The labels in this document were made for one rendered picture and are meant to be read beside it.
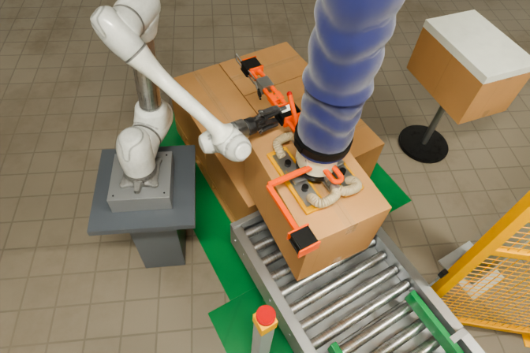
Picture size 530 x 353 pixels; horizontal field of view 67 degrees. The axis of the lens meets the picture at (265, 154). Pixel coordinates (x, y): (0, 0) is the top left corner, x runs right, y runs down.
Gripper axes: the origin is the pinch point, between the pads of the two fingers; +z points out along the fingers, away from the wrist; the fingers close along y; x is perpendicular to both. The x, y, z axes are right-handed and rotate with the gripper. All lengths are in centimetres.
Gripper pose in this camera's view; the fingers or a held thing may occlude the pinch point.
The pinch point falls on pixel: (285, 112)
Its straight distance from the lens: 180.4
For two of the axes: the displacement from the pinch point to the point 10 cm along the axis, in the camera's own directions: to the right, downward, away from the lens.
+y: -0.4, 6.2, 7.9
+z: 8.7, -3.7, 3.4
